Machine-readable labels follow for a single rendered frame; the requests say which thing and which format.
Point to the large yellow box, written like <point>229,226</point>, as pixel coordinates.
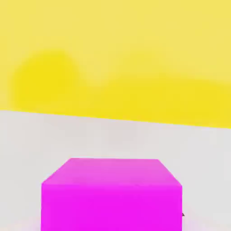
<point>115,54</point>

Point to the small magenta cube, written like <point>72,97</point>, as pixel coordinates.
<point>111,202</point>

